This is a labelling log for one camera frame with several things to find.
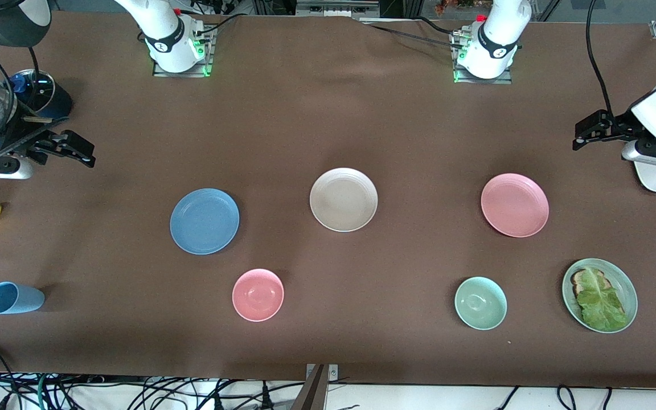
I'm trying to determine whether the large beige plate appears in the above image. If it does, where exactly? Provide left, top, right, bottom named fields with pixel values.
left=309, top=167, right=379, bottom=233

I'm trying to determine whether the small pink bowl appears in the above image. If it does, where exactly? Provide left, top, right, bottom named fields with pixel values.
left=232, top=268, right=285, bottom=322

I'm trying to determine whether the large blue plate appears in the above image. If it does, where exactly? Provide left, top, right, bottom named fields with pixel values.
left=170, top=188, right=240, bottom=255

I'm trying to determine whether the green plate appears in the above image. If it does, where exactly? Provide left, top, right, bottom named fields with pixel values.
left=561, top=258, right=638, bottom=334

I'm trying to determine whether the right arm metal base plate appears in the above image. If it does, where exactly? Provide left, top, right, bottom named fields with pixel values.
left=152, top=26, right=215, bottom=78

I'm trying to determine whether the metal table edge bracket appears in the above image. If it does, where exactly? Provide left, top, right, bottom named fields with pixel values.
left=305, top=363, right=340, bottom=381

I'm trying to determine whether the orange brown plant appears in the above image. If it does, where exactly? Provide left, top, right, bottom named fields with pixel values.
left=435, top=0, right=497, bottom=15

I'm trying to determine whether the black floor cable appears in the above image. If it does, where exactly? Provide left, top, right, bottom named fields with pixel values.
left=556, top=385, right=579, bottom=410
left=495, top=386, right=520, bottom=410

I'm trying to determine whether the small green bowl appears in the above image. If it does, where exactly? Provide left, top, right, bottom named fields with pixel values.
left=454, top=276, right=508, bottom=331

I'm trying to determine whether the black base power cable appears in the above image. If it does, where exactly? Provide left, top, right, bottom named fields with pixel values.
left=361, top=19, right=463, bottom=51

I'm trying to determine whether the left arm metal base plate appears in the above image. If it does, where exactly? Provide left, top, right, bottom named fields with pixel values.
left=451, top=31, right=514, bottom=85

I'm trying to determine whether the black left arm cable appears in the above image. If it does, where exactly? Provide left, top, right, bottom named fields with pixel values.
left=585, top=0, right=615, bottom=114

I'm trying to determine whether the blue cup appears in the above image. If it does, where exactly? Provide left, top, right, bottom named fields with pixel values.
left=0, top=281, right=46, bottom=315

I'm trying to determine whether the toasted bread slice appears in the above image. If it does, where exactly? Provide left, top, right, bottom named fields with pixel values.
left=571, top=269, right=611, bottom=297

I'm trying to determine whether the glass lid with blue knob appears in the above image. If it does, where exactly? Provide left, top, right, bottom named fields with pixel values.
left=9, top=69, right=56, bottom=110

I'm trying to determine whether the green lettuce leaf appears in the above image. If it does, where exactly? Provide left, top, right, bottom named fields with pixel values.
left=575, top=268, right=628, bottom=332

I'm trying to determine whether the large pink plate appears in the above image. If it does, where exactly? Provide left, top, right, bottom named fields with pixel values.
left=481, top=173, right=550, bottom=238

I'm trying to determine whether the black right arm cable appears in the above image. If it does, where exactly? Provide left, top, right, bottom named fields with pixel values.
left=0, top=28, right=72, bottom=163

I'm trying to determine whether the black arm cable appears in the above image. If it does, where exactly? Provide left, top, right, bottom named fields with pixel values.
left=585, top=0, right=615, bottom=114
left=0, top=28, right=72, bottom=163

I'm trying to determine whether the dark blue saucepan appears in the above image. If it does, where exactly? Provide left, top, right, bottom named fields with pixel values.
left=9, top=69, right=74, bottom=121

